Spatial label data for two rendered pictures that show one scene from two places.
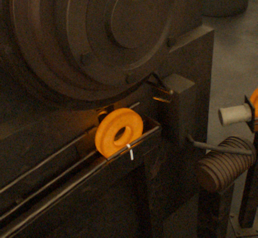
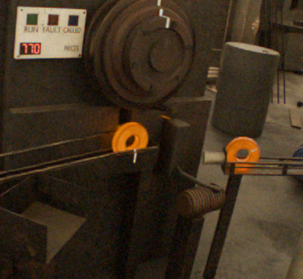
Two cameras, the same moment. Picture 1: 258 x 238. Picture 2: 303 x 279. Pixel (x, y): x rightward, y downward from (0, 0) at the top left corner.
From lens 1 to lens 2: 99 cm
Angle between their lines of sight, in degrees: 18
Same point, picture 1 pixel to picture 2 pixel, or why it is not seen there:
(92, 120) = (114, 126)
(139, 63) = (158, 82)
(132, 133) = (138, 144)
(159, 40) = (173, 75)
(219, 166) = (196, 194)
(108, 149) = (120, 146)
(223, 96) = not seen: hidden behind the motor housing
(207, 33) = (206, 100)
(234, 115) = (212, 156)
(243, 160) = (215, 197)
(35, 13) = (117, 39)
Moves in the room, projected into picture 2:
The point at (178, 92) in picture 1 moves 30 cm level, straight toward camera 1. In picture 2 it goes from (177, 126) to (167, 151)
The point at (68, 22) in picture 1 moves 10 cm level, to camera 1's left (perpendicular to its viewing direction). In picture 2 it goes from (133, 45) to (103, 42)
